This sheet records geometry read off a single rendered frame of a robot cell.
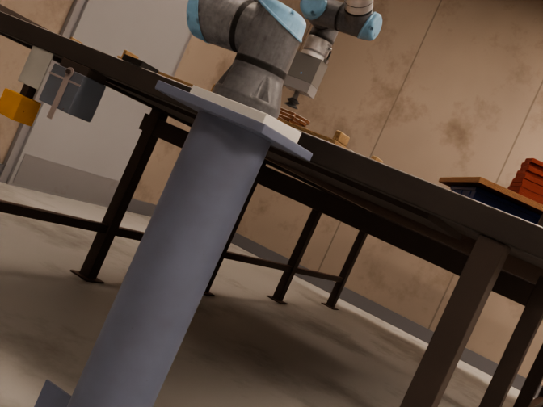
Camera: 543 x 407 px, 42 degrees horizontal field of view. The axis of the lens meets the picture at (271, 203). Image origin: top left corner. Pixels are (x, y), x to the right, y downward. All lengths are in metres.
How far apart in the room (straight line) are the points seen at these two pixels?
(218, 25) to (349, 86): 5.74
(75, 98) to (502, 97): 5.25
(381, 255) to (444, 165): 1.03
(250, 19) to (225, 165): 0.31
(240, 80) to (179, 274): 0.42
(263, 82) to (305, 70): 0.57
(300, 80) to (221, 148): 0.64
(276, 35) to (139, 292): 0.60
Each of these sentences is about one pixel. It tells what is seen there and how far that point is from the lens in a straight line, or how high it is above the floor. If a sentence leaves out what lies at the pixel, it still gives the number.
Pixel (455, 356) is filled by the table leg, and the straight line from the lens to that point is 1.53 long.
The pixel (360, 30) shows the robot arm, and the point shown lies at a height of 1.23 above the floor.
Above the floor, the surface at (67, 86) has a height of 0.78.
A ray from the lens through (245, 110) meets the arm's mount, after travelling 1.42.
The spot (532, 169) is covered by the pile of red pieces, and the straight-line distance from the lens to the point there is 2.55.
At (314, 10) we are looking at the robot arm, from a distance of 1.94.
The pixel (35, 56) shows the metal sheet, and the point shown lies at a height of 0.82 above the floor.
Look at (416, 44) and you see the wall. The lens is 7.20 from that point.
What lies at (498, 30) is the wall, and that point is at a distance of 7.11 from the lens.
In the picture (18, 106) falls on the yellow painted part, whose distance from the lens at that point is 2.28.
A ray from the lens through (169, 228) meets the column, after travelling 1.45.
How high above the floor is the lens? 0.78
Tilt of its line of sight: 2 degrees down
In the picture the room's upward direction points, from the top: 24 degrees clockwise
